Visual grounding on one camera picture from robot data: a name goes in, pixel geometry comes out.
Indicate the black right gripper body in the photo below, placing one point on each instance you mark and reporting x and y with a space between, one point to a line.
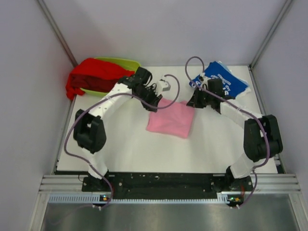
203 98

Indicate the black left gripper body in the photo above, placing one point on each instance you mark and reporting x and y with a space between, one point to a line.
148 96

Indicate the pink t-shirt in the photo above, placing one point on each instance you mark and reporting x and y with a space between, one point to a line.
176 120

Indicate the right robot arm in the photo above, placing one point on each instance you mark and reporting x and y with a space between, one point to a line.
262 138

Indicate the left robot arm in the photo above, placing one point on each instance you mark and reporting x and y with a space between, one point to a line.
88 128

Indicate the green plastic basin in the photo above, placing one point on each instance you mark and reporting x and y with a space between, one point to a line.
127 64

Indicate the blue printed folded t-shirt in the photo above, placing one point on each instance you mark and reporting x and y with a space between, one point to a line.
213 71

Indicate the light blue folded t-shirt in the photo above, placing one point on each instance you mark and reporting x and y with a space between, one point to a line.
224 66

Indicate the white folded t-shirt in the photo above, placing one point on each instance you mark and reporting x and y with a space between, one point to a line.
238 87

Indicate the red t-shirt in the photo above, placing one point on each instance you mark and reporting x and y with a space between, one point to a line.
93 74

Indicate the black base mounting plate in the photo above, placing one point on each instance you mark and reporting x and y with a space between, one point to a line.
137 185

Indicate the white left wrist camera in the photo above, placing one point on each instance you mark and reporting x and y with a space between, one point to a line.
162 85

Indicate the aluminium right corner post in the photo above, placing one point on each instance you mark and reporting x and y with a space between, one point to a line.
269 36

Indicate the aluminium corner post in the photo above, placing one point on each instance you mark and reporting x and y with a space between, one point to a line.
269 36
56 30

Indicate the aluminium right side rail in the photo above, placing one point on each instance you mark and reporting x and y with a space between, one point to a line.
255 86

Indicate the aluminium front frame rail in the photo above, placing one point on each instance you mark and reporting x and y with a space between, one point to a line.
266 184

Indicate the aluminium left corner post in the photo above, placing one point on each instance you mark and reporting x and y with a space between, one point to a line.
56 30

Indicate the grey slotted cable duct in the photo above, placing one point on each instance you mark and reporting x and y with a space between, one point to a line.
102 199

